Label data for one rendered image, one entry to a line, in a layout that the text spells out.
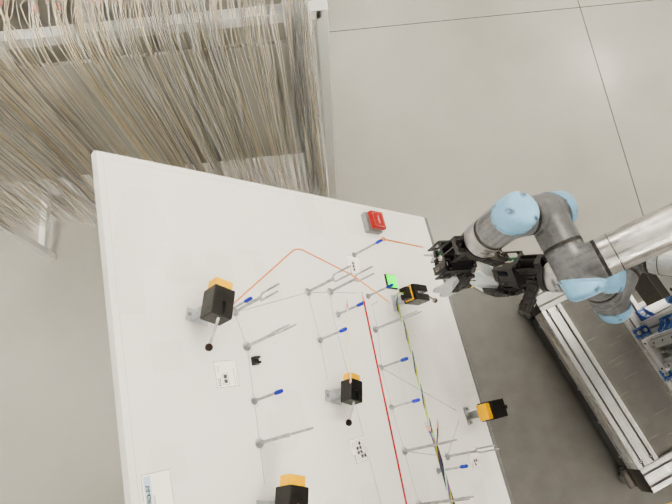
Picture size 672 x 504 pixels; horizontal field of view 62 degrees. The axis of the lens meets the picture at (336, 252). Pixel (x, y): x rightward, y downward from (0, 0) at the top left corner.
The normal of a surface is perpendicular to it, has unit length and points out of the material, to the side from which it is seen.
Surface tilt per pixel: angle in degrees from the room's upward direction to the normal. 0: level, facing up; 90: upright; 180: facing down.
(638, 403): 0
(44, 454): 0
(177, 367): 45
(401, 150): 0
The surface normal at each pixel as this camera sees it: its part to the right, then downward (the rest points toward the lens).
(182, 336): 0.68, -0.38
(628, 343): -0.02, -0.33
